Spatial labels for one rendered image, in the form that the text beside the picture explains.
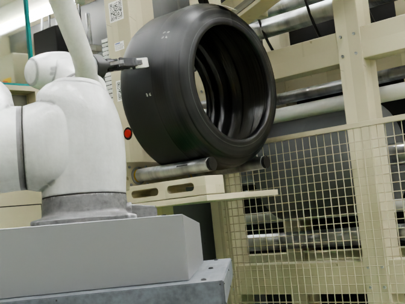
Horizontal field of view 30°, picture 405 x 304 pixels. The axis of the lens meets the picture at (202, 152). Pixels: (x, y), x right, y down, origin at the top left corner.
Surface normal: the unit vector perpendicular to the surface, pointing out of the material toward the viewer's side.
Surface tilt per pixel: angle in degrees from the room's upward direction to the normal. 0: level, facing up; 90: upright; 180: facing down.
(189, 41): 84
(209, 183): 90
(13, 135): 80
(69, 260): 90
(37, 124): 72
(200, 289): 90
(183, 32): 64
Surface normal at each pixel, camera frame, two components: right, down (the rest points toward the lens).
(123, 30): -0.67, 0.01
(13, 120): 0.14, -0.61
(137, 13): 0.74, -0.13
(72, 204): -0.18, -0.22
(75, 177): 0.00, -0.03
